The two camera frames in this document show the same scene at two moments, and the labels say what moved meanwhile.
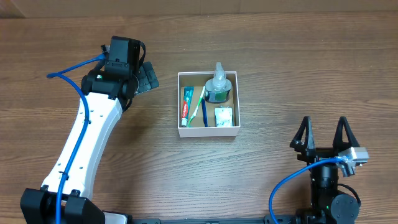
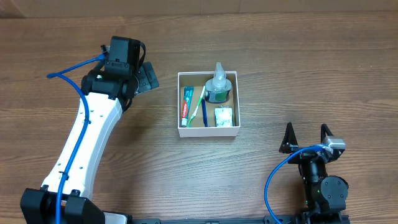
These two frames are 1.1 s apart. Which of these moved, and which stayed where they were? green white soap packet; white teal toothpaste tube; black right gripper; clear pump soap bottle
Moved: black right gripper
Stayed: clear pump soap bottle; green white soap packet; white teal toothpaste tube
